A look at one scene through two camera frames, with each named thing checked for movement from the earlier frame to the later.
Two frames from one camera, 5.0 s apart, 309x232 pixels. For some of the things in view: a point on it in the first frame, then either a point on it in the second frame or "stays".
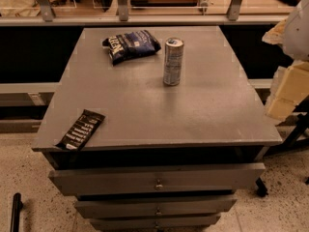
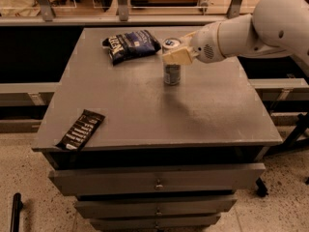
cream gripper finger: x=275 y=36 -> x=185 y=41
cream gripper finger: x=290 y=86 -> x=182 y=56
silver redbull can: x=173 y=61 stays
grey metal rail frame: x=48 y=18 stays
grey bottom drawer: x=154 y=222 stays
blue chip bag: x=126 y=46 stays
